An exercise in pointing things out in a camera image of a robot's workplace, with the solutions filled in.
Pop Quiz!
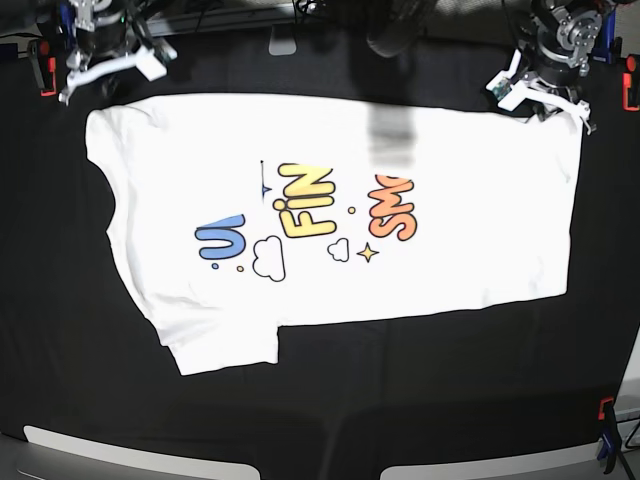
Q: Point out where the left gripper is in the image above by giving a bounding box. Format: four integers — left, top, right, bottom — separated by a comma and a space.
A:
514, 54, 595, 133

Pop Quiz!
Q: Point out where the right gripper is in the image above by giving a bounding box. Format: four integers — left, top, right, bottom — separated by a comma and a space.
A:
58, 19, 150, 105

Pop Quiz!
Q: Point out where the white printed t-shirt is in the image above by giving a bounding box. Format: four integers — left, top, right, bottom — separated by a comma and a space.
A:
85, 94, 582, 375

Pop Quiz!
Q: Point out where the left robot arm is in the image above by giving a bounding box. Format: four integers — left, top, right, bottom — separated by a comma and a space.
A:
515, 1, 614, 105

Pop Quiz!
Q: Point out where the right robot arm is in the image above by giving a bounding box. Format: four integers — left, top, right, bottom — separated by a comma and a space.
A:
58, 1, 154, 105

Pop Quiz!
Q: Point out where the orange clamp top left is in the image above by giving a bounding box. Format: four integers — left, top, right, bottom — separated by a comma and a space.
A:
27, 39, 58, 97

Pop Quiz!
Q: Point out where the blue clamp top left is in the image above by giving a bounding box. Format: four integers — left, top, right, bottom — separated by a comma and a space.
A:
52, 1, 75, 52

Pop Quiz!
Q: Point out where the blue clamp top right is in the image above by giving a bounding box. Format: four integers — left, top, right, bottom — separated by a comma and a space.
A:
591, 10, 622, 65

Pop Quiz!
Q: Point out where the orange clamp top right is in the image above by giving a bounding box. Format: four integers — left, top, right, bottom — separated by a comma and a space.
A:
622, 54, 639, 112

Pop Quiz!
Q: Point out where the orange blue clamp bottom right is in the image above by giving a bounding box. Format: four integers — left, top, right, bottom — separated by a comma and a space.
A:
596, 397, 622, 475

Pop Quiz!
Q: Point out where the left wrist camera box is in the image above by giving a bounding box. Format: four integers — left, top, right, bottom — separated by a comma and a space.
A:
485, 71, 522, 112

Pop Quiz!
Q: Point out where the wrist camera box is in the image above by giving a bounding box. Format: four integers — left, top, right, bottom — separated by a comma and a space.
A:
485, 71, 522, 112
135, 40, 178, 82

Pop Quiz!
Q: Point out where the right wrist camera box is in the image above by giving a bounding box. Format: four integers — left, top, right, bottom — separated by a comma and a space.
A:
135, 40, 178, 82

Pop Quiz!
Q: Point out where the dark overhead camera mount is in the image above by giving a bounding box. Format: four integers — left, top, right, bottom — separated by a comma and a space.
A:
366, 0, 438, 58

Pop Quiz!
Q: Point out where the silver camera stand base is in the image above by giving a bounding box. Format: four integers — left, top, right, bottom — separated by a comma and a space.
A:
268, 24, 297, 57

